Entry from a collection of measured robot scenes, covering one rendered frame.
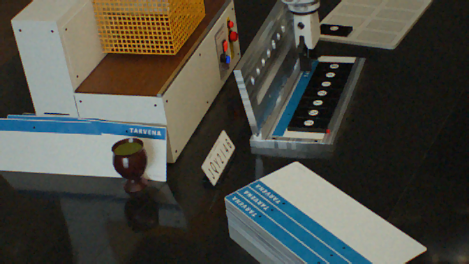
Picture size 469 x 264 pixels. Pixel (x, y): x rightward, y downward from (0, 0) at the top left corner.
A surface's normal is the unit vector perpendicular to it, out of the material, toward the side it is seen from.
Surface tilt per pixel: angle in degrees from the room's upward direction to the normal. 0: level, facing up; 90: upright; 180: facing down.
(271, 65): 81
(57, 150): 63
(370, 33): 0
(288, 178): 0
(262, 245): 90
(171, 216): 0
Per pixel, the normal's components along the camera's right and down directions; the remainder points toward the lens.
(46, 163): -0.29, 0.09
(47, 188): -0.12, -0.84
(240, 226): -0.83, 0.37
